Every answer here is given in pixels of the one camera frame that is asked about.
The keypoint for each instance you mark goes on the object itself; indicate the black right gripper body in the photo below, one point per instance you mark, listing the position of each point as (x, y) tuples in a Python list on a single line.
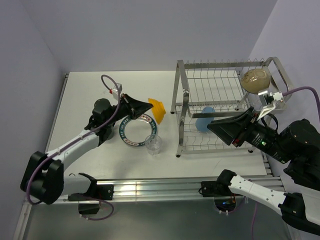
[(259, 135)]

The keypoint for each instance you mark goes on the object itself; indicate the stainless steel dish rack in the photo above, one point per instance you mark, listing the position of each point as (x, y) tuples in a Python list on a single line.
[(213, 90)]

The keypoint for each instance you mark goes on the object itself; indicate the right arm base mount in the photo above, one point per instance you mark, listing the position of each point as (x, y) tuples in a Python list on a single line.
[(214, 189)]

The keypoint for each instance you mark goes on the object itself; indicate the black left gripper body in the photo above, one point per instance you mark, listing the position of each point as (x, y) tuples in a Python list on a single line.
[(124, 111)]

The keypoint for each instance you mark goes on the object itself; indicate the aluminium mounting rail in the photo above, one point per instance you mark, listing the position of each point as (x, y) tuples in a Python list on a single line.
[(153, 190)]

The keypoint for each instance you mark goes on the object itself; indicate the blue plastic cup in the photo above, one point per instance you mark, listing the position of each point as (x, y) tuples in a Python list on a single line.
[(202, 123)]

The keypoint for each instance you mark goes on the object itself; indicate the orange plastic bowl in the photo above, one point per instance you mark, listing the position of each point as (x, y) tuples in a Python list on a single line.
[(158, 110)]

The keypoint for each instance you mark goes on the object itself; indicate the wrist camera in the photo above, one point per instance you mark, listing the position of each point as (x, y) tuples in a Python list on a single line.
[(268, 101), (116, 91)]

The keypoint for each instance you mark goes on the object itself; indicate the white plate green rim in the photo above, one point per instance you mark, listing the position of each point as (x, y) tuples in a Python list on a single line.
[(133, 132)]

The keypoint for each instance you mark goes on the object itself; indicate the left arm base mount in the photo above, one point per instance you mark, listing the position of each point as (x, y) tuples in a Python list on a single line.
[(103, 192)]

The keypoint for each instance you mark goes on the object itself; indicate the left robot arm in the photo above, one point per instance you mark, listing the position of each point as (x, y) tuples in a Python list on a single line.
[(44, 177)]

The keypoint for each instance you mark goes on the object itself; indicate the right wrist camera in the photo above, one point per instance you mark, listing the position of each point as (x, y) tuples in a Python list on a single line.
[(268, 101)]

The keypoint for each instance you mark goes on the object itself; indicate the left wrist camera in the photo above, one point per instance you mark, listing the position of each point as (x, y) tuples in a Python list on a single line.
[(116, 91)]

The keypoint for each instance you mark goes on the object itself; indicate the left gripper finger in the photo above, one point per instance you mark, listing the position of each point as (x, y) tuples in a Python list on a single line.
[(134, 104), (139, 109)]

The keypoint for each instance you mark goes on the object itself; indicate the clear glass cup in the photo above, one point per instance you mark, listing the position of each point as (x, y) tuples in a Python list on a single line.
[(153, 144)]

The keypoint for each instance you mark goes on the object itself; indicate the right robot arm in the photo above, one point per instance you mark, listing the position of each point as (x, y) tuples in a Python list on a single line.
[(297, 147)]

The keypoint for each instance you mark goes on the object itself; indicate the dark green mug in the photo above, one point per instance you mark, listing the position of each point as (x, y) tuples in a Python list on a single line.
[(106, 133)]

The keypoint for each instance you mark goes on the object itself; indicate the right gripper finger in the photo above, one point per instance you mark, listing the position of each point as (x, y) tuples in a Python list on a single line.
[(229, 133), (232, 123)]

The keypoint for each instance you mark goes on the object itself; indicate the beige floral ceramic bowl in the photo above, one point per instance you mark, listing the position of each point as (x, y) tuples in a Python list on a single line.
[(255, 80)]

